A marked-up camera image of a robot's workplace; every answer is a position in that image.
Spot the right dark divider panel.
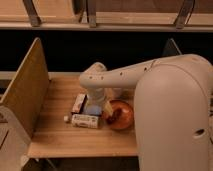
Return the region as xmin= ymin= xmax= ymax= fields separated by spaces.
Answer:
xmin=162 ymin=38 xmax=182 ymax=57

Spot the dark red object in bowl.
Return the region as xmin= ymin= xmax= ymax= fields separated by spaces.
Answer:
xmin=106 ymin=109 xmax=121 ymax=124

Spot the blue sponge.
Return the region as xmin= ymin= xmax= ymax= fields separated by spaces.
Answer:
xmin=86 ymin=105 xmax=102 ymax=116

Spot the white rectangular carton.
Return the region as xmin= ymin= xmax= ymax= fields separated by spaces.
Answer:
xmin=71 ymin=114 xmax=98 ymax=128

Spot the left wooden divider panel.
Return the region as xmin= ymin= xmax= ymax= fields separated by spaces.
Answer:
xmin=0 ymin=38 xmax=49 ymax=142

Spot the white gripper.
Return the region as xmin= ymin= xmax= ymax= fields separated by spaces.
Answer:
xmin=84 ymin=88 xmax=113 ymax=115

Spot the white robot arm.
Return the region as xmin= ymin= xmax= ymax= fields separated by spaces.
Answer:
xmin=79 ymin=54 xmax=213 ymax=171

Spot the orange bowl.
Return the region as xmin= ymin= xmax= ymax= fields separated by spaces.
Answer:
xmin=102 ymin=100 xmax=134 ymax=130

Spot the translucent plastic cup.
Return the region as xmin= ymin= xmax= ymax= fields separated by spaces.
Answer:
xmin=113 ymin=88 xmax=124 ymax=98

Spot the red white snack box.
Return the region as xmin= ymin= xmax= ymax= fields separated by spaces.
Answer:
xmin=71 ymin=93 xmax=87 ymax=114

